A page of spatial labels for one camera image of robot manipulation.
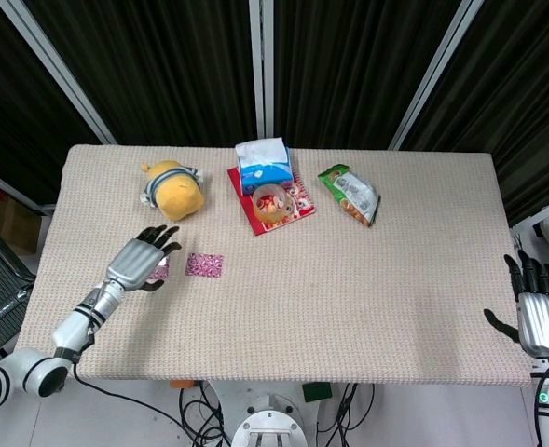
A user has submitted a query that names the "pink patterned sachet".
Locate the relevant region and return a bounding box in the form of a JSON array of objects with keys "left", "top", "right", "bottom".
[{"left": 185, "top": 252, "right": 225, "bottom": 279}]

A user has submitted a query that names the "green block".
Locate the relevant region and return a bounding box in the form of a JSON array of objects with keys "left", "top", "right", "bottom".
[{"left": 301, "top": 382, "right": 334, "bottom": 404}]

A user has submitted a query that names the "beige woven tablecloth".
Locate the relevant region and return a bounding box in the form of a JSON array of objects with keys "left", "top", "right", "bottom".
[{"left": 10, "top": 143, "right": 539, "bottom": 390}]

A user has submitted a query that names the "blue tissue box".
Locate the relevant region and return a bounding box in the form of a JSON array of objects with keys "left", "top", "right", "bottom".
[{"left": 234, "top": 136, "right": 295, "bottom": 196}]

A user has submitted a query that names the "clear cup of snacks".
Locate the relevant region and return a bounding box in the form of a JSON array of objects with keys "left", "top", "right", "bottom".
[{"left": 252, "top": 183, "right": 288, "bottom": 221}]

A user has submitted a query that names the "black curtain panel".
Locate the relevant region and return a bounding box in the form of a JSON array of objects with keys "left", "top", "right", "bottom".
[
  {"left": 21, "top": 0, "right": 262, "bottom": 146},
  {"left": 271, "top": 0, "right": 462, "bottom": 151},
  {"left": 402, "top": 0, "right": 549, "bottom": 227},
  {"left": 0, "top": 0, "right": 103, "bottom": 206}
]

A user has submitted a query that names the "red spiral notebook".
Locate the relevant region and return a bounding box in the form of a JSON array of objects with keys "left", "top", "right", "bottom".
[{"left": 226, "top": 166, "right": 316, "bottom": 237}]

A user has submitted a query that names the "green snack bag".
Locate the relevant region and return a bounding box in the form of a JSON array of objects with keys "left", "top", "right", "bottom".
[{"left": 317, "top": 163, "right": 382, "bottom": 229}]

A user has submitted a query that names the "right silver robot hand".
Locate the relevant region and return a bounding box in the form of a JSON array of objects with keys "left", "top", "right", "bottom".
[{"left": 483, "top": 250, "right": 549, "bottom": 359}]

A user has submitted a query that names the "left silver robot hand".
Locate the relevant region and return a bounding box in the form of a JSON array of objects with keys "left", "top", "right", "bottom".
[{"left": 103, "top": 224, "right": 184, "bottom": 295}]

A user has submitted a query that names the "black cable bundle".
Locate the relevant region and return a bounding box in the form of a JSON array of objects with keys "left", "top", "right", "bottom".
[
  {"left": 315, "top": 381, "right": 376, "bottom": 447},
  {"left": 178, "top": 380, "right": 231, "bottom": 447}
]

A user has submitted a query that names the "brown cardboard box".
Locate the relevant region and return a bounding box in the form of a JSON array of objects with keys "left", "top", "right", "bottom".
[{"left": 0, "top": 174, "right": 42, "bottom": 255}]

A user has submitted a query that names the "grey aluminium partition post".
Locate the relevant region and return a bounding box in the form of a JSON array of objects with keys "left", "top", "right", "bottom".
[
  {"left": 248, "top": 0, "right": 276, "bottom": 140},
  {"left": 388, "top": 0, "right": 486, "bottom": 151},
  {"left": 7, "top": 0, "right": 117, "bottom": 145}
]

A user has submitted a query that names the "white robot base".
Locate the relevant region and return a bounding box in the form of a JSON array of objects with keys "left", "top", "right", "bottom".
[{"left": 208, "top": 379, "right": 336, "bottom": 447}]

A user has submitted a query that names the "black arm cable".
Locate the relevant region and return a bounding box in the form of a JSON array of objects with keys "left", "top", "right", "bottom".
[{"left": 71, "top": 358, "right": 231, "bottom": 447}]

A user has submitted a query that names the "yellow plush toy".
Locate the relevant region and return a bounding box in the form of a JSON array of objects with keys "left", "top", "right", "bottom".
[{"left": 139, "top": 159, "right": 206, "bottom": 224}]

